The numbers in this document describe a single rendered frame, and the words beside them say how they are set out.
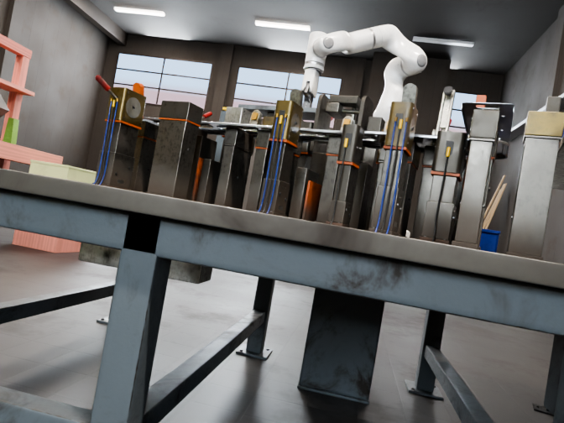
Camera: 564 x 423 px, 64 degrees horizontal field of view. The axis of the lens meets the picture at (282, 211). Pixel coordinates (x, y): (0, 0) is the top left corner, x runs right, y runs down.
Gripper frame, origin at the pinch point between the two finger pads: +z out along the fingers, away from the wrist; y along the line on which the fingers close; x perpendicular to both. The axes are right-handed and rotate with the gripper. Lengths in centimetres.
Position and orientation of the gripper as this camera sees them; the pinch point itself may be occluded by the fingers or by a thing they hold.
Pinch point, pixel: (306, 107)
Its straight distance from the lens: 196.9
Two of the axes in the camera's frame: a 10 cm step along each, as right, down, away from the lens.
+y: -2.7, -0.7, -9.6
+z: -1.7, 9.8, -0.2
